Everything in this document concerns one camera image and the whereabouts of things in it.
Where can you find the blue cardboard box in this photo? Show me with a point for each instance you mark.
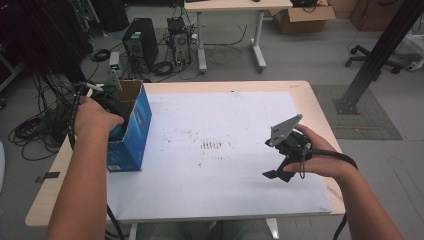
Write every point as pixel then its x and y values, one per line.
pixel 136 133

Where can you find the black computer tower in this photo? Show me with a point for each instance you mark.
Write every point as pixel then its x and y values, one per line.
pixel 140 41

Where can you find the small white device green light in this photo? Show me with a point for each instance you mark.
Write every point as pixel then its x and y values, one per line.
pixel 114 60

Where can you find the white paper sheet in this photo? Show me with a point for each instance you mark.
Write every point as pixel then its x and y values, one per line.
pixel 216 173

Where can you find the grey open computer tower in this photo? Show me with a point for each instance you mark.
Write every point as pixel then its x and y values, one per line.
pixel 180 43

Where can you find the black tape strip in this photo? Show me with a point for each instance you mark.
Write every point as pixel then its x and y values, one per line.
pixel 48 176

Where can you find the grey floor mat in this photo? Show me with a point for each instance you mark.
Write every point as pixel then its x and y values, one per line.
pixel 370 126

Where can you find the person's left hand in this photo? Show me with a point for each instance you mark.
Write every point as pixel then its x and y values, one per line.
pixel 93 118

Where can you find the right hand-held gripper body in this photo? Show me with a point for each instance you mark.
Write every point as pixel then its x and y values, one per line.
pixel 290 145

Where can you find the black office chair base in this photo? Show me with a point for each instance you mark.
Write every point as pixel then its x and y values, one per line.
pixel 366 58

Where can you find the open cardboard box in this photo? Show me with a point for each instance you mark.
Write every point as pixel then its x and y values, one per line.
pixel 300 21

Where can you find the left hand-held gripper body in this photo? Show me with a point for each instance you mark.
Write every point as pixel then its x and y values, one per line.
pixel 115 105

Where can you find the black curtain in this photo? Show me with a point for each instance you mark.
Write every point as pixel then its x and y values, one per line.
pixel 43 33

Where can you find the closed brown cardboard box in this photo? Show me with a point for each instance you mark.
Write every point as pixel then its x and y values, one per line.
pixel 376 15

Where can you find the black metal beam stand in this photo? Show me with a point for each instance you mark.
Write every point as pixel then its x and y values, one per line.
pixel 380 50

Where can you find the person's right hand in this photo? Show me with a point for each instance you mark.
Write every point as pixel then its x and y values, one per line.
pixel 325 160

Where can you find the white table leg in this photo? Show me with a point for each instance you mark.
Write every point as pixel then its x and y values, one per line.
pixel 273 230

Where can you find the white-legged desk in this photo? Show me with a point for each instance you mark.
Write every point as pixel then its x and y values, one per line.
pixel 233 5

